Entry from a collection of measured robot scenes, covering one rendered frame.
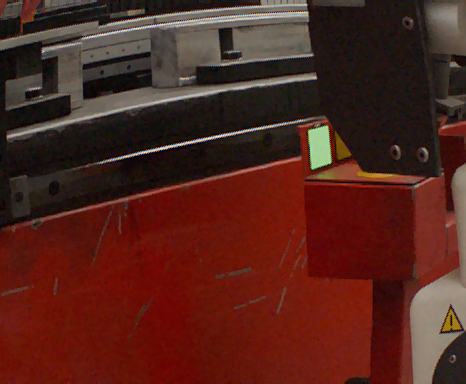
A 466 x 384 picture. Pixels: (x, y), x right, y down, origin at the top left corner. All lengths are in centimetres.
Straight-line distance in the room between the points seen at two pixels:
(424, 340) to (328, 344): 97
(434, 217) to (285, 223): 33
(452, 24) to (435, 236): 72
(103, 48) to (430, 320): 122
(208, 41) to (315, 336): 46
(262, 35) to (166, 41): 18
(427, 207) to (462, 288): 61
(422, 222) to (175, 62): 49
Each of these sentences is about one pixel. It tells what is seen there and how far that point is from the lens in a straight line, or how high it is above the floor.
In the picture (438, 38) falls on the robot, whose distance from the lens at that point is 73.
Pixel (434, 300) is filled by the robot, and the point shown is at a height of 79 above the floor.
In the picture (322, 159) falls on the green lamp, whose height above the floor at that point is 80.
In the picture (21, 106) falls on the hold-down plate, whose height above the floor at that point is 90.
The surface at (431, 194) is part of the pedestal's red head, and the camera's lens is 138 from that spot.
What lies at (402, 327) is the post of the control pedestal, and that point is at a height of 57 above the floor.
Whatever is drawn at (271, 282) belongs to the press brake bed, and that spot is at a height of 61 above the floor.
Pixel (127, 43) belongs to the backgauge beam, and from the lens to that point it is 194.
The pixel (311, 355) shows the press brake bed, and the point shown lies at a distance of 173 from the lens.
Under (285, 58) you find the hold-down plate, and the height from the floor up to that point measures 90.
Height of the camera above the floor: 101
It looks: 10 degrees down
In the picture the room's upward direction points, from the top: 5 degrees counter-clockwise
